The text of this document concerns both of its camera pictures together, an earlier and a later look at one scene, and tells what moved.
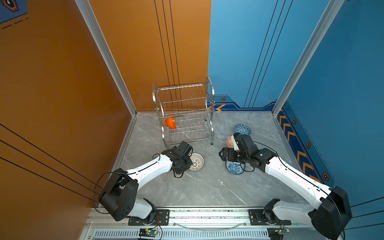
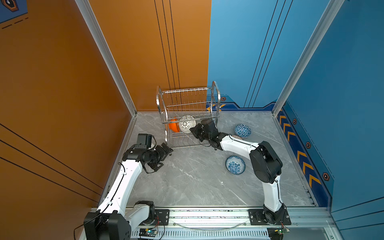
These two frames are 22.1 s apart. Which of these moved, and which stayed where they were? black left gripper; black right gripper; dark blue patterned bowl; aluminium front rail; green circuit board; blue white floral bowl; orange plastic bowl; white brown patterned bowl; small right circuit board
Moved: black left gripper; orange plastic bowl; black right gripper; white brown patterned bowl
Stayed: green circuit board; aluminium front rail; dark blue patterned bowl; small right circuit board; blue white floral bowl
